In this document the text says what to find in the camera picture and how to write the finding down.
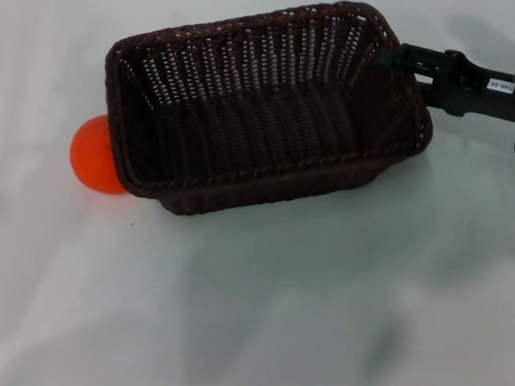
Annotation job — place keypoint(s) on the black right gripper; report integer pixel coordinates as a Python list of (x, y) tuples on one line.
[(474, 88)]

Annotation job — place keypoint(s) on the dark brown woven basket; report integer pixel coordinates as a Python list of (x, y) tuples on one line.
[(261, 127)]

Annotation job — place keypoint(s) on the orange toy fruit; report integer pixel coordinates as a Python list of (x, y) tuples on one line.
[(89, 156)]

